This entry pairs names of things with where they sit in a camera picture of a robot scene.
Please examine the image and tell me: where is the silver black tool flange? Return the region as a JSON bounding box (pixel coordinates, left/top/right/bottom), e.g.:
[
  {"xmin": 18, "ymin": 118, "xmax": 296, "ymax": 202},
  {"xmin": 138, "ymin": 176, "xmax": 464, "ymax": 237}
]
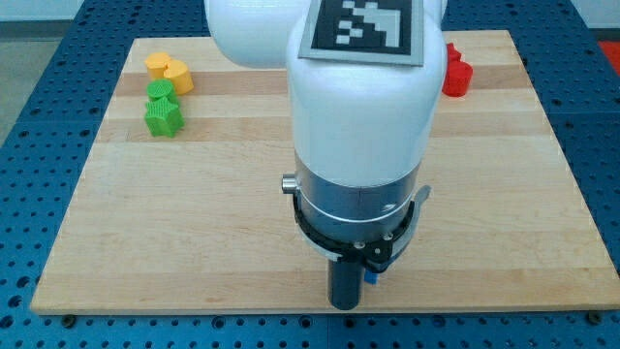
[{"xmin": 283, "ymin": 153, "xmax": 431, "ymax": 272}]

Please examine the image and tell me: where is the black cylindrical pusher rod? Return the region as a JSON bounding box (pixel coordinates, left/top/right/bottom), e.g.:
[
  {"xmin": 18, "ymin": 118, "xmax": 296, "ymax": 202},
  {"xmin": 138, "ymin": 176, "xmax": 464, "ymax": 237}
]
[{"xmin": 328, "ymin": 259, "xmax": 363, "ymax": 310}]

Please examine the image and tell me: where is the blue triangle block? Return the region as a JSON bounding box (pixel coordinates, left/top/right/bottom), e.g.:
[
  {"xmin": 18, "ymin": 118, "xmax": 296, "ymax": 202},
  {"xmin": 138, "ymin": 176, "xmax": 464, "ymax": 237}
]
[{"xmin": 363, "ymin": 270, "xmax": 379, "ymax": 285}]

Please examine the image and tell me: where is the red block behind arm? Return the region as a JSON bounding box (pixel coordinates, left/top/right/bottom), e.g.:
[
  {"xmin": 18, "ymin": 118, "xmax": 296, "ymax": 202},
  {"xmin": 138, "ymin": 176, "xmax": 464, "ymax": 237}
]
[{"xmin": 447, "ymin": 43, "xmax": 461, "ymax": 63}]

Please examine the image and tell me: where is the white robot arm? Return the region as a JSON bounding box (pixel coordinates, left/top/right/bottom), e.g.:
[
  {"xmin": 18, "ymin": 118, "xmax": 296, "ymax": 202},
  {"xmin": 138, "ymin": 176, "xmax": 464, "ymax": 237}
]
[{"xmin": 204, "ymin": 0, "xmax": 448, "ymax": 310}]

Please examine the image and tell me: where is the red cylinder block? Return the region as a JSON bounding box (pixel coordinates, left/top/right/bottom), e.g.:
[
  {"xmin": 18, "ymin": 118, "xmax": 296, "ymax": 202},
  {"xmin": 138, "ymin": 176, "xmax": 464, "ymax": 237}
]
[{"xmin": 442, "ymin": 61, "xmax": 474, "ymax": 97}]

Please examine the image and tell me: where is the wooden board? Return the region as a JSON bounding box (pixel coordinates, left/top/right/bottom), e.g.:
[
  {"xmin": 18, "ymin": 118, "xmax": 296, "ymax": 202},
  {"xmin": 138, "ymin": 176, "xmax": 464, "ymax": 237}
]
[{"xmin": 31, "ymin": 30, "xmax": 619, "ymax": 315}]

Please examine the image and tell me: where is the black white fiducial marker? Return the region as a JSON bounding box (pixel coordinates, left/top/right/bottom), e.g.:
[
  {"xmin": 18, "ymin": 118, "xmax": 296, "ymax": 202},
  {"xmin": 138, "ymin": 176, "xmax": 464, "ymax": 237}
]
[{"xmin": 298, "ymin": 0, "xmax": 424, "ymax": 67}]

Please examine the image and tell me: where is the green star block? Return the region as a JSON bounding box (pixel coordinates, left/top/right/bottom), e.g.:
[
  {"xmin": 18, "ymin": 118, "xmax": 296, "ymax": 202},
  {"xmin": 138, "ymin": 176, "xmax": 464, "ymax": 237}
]
[{"xmin": 144, "ymin": 97, "xmax": 185, "ymax": 138}]

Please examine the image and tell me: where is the yellow cylinder block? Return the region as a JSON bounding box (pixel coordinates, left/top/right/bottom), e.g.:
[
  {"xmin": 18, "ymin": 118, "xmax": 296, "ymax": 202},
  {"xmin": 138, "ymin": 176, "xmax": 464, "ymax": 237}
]
[{"xmin": 164, "ymin": 59, "xmax": 194, "ymax": 95}]

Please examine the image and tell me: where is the green cylinder block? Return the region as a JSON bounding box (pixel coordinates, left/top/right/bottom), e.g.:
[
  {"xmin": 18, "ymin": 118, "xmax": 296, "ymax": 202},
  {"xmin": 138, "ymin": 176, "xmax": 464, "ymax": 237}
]
[{"xmin": 146, "ymin": 79, "xmax": 179, "ymax": 105}]

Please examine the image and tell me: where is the yellow hexagon block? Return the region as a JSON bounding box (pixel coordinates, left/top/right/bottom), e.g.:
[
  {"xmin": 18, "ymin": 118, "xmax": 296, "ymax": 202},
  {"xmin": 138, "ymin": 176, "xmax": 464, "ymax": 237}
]
[{"xmin": 144, "ymin": 51, "xmax": 171, "ymax": 80}]

